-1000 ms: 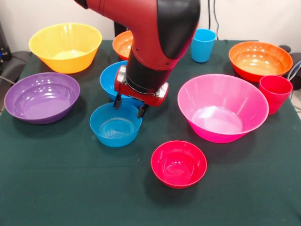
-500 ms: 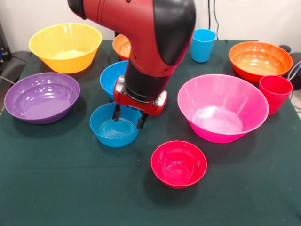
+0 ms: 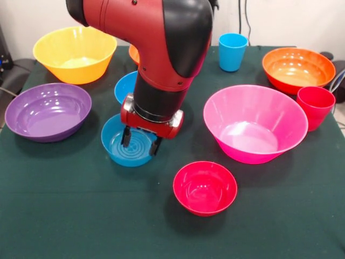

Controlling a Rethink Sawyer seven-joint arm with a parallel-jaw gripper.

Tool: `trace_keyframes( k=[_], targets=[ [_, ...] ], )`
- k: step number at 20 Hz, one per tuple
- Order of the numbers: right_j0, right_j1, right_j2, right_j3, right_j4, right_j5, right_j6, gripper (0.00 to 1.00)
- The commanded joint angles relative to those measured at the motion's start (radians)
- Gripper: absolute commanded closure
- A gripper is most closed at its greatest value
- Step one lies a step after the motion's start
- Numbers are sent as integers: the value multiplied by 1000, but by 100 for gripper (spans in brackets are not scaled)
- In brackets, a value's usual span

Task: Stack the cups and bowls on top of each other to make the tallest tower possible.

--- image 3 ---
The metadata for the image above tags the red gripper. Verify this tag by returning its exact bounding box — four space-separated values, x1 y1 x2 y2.
120 93 185 157

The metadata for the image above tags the small flat-bottomed blue bowl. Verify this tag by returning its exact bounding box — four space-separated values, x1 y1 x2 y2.
100 113 163 168

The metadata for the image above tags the small red bowl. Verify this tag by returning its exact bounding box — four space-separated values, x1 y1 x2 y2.
172 161 238 217

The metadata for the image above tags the deep blue bowl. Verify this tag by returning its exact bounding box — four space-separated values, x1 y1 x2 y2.
114 70 139 106

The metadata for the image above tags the orange bowl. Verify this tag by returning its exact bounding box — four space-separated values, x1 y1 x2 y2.
128 44 141 66
262 47 336 96

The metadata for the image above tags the large yellow bowl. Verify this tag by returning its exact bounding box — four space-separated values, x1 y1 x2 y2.
32 26 118 85

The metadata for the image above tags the dark green table cloth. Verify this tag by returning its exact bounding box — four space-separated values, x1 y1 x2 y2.
0 45 345 259

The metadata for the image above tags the purple bowl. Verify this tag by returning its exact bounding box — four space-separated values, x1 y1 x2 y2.
4 83 93 143

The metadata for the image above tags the large pink bowl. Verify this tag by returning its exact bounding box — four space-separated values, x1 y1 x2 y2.
203 84 309 165

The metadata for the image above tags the blue cup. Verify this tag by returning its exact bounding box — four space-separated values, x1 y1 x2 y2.
218 32 249 72

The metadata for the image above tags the grey padded seat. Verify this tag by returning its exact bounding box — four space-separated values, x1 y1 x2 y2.
0 58 37 94

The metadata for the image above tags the black device box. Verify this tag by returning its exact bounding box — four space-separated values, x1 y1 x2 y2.
0 24 13 81

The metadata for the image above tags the red cup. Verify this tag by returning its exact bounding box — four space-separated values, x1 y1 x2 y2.
296 86 336 132

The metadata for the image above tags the dark grey object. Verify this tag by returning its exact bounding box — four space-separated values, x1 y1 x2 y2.
320 51 345 91

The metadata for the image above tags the black wall cable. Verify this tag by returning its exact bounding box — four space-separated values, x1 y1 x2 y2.
238 0 253 46

